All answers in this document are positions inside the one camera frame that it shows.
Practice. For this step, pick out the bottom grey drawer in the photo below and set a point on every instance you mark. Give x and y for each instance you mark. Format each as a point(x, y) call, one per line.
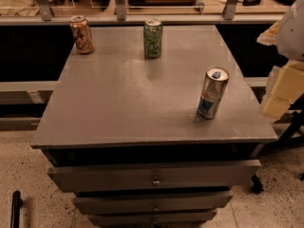
point(153, 218)

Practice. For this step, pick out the silver blue redbull can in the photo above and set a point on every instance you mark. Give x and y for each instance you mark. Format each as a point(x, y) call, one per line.
point(215, 81)

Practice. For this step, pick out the black pole on floor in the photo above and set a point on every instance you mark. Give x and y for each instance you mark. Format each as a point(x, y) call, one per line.
point(15, 209)

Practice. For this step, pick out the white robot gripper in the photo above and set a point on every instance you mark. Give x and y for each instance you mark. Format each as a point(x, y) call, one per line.
point(293, 32)

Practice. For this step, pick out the top grey drawer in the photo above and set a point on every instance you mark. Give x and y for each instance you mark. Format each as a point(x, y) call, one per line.
point(120, 177)

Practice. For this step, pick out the green soda can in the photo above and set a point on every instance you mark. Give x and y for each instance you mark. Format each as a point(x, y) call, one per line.
point(152, 38)

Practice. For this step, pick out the middle grey drawer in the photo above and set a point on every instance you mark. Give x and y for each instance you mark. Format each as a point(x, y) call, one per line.
point(154, 203)

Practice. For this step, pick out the black stand leg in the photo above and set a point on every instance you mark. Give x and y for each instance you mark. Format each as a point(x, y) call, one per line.
point(288, 140)

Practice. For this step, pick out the black cabinet caster wheel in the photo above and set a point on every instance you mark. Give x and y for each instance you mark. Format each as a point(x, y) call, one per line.
point(257, 185)

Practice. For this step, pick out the orange brown soda can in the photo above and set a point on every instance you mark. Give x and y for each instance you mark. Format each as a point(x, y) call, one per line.
point(82, 34)

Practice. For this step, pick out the grey drawer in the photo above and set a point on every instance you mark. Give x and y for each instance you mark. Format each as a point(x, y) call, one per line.
point(154, 203)
point(153, 218)
point(120, 177)

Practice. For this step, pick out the grey drawer cabinet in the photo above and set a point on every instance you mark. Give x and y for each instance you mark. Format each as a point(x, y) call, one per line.
point(115, 106)

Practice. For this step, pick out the grey metal railing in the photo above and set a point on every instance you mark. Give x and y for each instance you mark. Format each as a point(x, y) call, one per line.
point(105, 12)

